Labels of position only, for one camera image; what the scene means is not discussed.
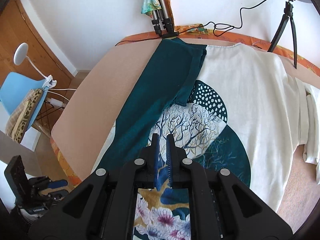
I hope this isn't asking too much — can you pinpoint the white and teal printed shirt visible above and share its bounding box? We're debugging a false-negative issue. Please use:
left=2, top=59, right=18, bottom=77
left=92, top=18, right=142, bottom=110
left=95, top=38, right=304, bottom=239

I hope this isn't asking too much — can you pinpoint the leopard print cushion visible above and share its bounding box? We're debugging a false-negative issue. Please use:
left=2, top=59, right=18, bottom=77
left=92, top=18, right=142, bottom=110
left=5, top=88, right=43, bottom=144

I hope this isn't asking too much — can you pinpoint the pink blanket on bed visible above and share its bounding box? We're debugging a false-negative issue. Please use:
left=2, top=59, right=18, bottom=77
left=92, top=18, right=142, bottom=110
left=52, top=38, right=319, bottom=239

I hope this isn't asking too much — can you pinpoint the blue plastic chair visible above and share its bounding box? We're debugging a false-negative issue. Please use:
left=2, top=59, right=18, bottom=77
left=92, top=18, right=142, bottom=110
left=1, top=72, right=47, bottom=132

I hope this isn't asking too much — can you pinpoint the orange floral bed sheet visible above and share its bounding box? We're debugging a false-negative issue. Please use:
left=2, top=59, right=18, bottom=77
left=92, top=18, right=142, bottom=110
left=50, top=31, right=319, bottom=186

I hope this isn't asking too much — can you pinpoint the white clip desk lamp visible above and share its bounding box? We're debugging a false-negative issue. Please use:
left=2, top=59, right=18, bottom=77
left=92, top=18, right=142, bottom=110
left=13, top=42, right=57, bottom=88

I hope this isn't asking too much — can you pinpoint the folded white shirt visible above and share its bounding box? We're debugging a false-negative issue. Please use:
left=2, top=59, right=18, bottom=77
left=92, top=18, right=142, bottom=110
left=296, top=78, right=319, bottom=165

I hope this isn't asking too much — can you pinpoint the black mini tripod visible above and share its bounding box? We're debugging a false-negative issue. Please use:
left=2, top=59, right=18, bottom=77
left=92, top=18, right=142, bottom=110
left=267, top=0, right=298, bottom=69

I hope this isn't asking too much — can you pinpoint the black power cable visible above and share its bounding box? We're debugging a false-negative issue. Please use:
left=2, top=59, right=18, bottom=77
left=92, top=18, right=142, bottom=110
left=114, top=0, right=279, bottom=47

